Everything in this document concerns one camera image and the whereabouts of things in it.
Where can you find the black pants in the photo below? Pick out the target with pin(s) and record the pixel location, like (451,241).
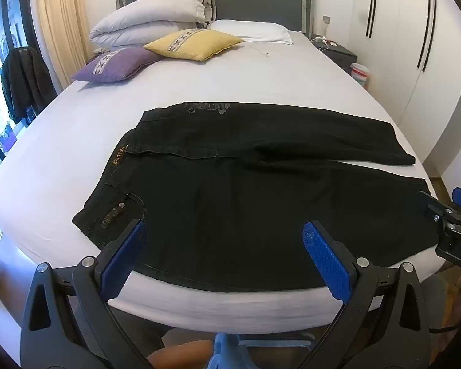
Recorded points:
(234,207)

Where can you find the white pillow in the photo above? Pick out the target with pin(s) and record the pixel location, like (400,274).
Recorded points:
(253,30)

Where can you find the beige curtain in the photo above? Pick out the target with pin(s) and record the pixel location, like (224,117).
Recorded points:
(63,27)

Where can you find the white folded duvet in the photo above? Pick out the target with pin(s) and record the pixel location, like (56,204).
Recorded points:
(150,15)

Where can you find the grey headboard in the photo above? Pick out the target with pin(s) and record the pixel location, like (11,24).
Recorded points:
(249,0)

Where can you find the person's leg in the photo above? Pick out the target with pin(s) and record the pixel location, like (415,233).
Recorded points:
(180,355)

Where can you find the white wardrobe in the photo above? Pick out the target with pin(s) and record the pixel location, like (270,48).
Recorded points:
(403,65)

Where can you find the wall socket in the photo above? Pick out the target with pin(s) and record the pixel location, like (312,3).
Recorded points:
(327,19)

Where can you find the blue plastic stool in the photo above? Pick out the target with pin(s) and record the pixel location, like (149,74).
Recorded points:
(253,349)

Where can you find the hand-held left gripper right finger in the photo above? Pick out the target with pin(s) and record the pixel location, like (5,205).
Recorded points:
(322,253)

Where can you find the white bed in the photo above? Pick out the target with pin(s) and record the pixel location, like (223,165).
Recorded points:
(292,84)

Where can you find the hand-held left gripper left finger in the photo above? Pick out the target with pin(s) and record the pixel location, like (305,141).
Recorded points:
(125,250)

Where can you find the black jacket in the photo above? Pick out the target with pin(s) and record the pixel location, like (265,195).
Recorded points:
(27,80)

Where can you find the dark nightstand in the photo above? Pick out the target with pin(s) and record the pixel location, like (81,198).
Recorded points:
(340,55)

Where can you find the purple patterned cushion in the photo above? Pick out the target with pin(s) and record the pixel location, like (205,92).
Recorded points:
(119,65)

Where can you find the yellow patterned cushion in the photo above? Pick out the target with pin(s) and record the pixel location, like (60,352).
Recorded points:
(199,44)

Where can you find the white bin with red trim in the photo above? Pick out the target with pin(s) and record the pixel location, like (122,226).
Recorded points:
(360,75)

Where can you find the window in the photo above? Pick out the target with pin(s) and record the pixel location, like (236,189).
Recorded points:
(0,96)

